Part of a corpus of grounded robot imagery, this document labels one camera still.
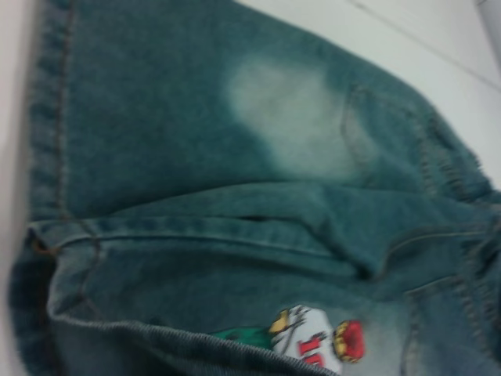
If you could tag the blue denim shorts with print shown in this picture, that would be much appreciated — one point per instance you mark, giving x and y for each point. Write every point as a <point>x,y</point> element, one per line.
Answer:
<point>195,176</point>

